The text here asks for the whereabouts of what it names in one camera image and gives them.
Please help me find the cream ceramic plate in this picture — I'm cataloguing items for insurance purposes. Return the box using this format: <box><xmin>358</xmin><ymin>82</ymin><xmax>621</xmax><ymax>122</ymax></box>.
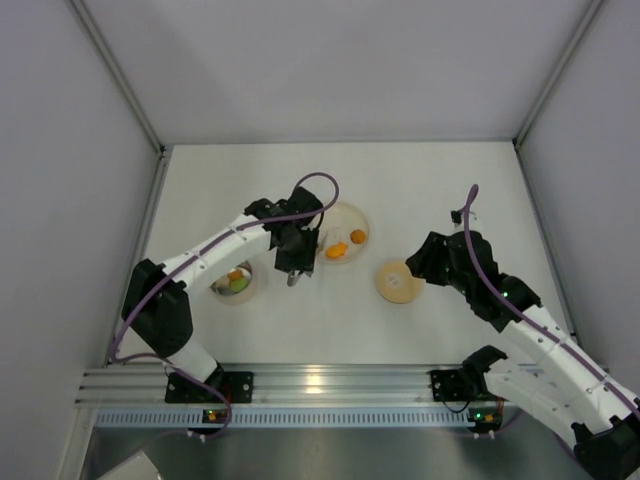
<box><xmin>316</xmin><ymin>202</ymin><xmax>371</xmax><ymax>264</ymax></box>

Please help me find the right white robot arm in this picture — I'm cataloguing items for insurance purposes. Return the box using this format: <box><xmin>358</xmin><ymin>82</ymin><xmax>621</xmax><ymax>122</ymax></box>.
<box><xmin>406</xmin><ymin>231</ymin><xmax>639</xmax><ymax>479</ymax></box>

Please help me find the beige round lid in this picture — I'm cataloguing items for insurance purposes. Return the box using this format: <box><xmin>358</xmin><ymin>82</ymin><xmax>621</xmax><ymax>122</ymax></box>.
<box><xmin>375</xmin><ymin>260</ymin><xmax>424</xmax><ymax>304</ymax></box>

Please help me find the green round cookie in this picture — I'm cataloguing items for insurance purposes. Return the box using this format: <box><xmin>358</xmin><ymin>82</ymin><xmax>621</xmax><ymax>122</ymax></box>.
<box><xmin>229</xmin><ymin>278</ymin><xmax>249</xmax><ymax>294</ymax></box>

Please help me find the cream steel lunch container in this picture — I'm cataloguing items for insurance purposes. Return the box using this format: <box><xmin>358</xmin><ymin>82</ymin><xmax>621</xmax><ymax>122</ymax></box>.
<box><xmin>210</xmin><ymin>261</ymin><xmax>258</xmax><ymax>306</ymax></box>

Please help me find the grey slotted cable duct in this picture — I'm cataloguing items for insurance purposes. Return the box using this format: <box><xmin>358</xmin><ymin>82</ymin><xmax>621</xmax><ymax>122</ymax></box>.
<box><xmin>95</xmin><ymin>407</ymin><xmax>502</xmax><ymax>430</ymax></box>

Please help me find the orange fish cookie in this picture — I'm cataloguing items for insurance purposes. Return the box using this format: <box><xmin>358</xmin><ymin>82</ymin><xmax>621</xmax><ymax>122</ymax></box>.
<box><xmin>325</xmin><ymin>242</ymin><xmax>349</xmax><ymax>260</ymax></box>

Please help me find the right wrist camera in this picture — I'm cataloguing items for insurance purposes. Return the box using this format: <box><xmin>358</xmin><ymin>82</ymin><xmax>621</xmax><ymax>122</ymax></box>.
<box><xmin>450</xmin><ymin>210</ymin><xmax>481</xmax><ymax>234</ymax></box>

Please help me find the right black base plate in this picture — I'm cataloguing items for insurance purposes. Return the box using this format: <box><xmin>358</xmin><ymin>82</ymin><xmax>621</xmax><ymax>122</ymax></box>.
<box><xmin>429</xmin><ymin>368</ymin><xmax>488</xmax><ymax>403</ymax></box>

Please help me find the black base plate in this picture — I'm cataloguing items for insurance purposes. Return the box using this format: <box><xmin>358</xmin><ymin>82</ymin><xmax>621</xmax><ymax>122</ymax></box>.
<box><xmin>164</xmin><ymin>371</ymin><xmax>254</xmax><ymax>404</ymax></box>
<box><xmin>429</xmin><ymin>368</ymin><xmax>488</xmax><ymax>403</ymax></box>

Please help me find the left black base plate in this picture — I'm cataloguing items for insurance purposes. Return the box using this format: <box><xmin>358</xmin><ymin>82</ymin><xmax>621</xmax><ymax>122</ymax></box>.
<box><xmin>164</xmin><ymin>371</ymin><xmax>254</xmax><ymax>404</ymax></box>

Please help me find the aluminium mounting rail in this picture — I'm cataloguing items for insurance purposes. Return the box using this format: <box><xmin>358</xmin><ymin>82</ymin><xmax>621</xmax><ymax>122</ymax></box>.
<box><xmin>74</xmin><ymin>362</ymin><xmax>611</xmax><ymax>409</ymax></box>

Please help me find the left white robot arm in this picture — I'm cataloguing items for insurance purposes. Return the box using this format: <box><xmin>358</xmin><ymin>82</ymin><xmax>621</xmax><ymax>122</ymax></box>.
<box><xmin>121</xmin><ymin>187</ymin><xmax>323</xmax><ymax>389</ymax></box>

